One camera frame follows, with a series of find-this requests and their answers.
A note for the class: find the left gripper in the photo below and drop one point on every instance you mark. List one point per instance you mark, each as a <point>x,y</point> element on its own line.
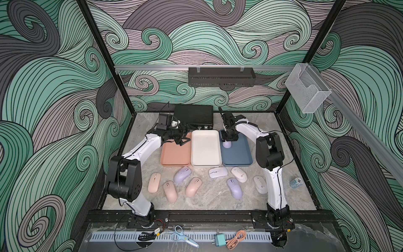
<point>182,134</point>

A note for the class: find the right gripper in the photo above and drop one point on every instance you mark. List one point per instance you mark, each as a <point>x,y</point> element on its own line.
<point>223,138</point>

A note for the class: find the purple mouse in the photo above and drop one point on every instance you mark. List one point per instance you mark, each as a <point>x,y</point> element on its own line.
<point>235,188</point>
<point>181,175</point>
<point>227,144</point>

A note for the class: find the white mouse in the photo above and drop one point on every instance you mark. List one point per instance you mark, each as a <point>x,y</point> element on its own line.
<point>239,174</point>
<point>260,184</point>
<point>217,172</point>

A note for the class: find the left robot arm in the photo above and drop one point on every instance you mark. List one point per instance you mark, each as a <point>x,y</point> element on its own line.
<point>124,177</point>

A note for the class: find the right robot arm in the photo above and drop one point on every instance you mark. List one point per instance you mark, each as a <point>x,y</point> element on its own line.
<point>269,155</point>

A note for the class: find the pink storage tray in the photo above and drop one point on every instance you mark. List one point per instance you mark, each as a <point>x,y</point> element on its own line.
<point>174,155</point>

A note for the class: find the blue storage tray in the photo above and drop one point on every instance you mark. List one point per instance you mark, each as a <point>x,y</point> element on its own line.
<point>238,155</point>

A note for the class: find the white storage tray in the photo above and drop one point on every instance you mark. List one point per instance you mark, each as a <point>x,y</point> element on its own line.
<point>206,152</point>

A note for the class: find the black case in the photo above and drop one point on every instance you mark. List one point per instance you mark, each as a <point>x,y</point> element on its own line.
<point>198,116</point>

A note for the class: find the flat white mouse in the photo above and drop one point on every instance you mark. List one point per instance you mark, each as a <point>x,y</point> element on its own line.
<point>217,172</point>

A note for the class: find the pink mouse right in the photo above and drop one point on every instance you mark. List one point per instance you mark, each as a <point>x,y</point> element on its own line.
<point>193,187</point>

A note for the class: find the flat pink mouse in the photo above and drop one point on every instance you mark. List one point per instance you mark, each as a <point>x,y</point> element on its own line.
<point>154,182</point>

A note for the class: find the pink mouse middle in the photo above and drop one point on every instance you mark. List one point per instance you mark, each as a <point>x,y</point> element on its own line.
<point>170,191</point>

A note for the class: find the crumpled plastic wrapper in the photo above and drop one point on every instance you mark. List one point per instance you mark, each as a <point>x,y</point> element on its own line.
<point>296,182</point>

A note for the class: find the blue scissors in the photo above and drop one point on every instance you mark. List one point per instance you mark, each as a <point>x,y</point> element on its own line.
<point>178,235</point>

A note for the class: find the teal plug adapter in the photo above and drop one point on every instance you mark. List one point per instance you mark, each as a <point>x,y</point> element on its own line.
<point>220,240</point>

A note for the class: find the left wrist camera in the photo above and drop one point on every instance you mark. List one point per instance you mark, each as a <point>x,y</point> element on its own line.
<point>167,121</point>

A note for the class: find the black wall shelf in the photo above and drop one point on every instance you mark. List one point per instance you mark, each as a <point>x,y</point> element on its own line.
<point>227,77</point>

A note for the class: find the clear wall holder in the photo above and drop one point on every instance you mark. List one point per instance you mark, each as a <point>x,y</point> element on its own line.
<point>307,87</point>

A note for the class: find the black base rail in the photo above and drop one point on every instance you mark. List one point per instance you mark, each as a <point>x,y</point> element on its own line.
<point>250,217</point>

